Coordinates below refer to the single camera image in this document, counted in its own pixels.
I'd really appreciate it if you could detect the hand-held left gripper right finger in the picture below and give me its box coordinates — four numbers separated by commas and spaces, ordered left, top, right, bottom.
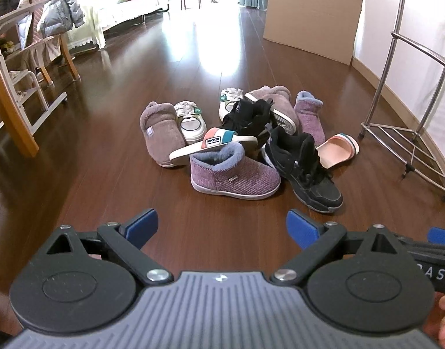
270, 209, 412, 287

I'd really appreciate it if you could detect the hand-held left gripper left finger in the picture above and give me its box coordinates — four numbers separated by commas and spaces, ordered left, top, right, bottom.
36, 209, 174, 287

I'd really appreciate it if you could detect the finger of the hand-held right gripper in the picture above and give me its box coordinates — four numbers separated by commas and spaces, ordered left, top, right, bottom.
400, 227, 445, 259

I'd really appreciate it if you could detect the black lace-up sneaker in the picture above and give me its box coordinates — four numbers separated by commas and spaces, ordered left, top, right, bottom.
262, 127, 344, 213
222, 99, 276, 149

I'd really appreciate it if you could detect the purple fleece-lined boot slipper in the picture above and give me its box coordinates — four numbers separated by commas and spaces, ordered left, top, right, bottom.
293, 92, 327, 147
189, 142, 282, 200

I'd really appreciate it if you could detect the pink slide sandal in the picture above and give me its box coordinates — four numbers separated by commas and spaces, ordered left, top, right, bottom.
315, 134, 360, 170

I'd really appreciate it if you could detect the taupe plush slipper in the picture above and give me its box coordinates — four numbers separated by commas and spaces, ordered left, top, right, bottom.
140, 102, 187, 168
244, 85, 300, 135

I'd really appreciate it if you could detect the white green-label sneaker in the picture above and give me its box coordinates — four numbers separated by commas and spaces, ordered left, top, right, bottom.
173, 101, 208, 144
218, 88, 245, 122

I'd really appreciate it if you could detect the striped white slide sandal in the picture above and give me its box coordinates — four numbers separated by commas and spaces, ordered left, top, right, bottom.
169, 127, 259, 166

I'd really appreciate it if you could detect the wooden chair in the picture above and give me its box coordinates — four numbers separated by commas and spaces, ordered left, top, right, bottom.
1, 3, 81, 86

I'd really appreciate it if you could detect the metal tube rack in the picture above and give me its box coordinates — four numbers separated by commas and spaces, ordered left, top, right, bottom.
359, 0, 445, 201

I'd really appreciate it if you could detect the brown cardboard sheet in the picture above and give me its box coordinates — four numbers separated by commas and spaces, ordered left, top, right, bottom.
262, 0, 366, 67

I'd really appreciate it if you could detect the sofa with white cover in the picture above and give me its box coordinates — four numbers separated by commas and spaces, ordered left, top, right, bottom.
68, 0, 171, 49

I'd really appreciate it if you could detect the light grey puffer jacket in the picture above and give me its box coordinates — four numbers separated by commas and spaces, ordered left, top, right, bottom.
17, 0, 86, 49

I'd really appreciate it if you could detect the white metal frame rack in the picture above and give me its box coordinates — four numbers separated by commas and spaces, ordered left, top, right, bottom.
0, 0, 68, 142

